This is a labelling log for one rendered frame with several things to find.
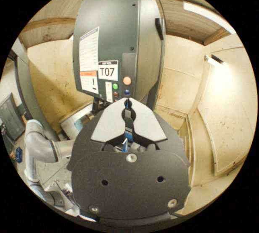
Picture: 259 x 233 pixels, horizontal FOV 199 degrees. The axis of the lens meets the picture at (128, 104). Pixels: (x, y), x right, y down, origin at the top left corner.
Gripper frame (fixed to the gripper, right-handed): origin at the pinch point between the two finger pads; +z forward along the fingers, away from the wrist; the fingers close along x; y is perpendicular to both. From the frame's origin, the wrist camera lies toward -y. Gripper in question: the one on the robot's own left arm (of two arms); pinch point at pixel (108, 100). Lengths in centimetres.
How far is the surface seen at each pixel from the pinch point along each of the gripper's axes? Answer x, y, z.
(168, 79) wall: 46, -12, 82
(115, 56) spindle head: 24.5, -34.7, -21.0
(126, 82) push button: 29.6, -26.6, -22.0
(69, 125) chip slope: -86, 62, -32
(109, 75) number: 21.8, -27.9, -21.3
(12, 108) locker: -387, 4, -273
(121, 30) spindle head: 26, -44, -21
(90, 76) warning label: 9.7, -27.0, -21.2
